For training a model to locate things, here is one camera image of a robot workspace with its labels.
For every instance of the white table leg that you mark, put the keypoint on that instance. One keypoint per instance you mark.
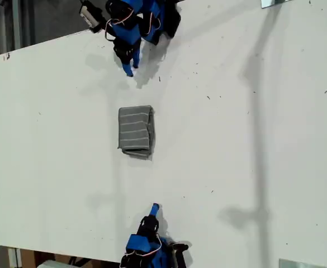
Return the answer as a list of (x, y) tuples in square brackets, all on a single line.
[(14, 258)]

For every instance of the black camera box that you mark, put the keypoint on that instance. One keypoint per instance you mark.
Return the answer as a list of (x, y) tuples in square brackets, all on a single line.
[(180, 254), (89, 14)]

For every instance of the grey striped square towel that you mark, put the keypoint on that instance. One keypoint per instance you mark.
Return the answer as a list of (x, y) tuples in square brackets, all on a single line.
[(132, 128)]

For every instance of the white foam box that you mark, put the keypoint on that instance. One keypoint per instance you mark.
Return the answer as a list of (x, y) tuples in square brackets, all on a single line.
[(51, 264)]

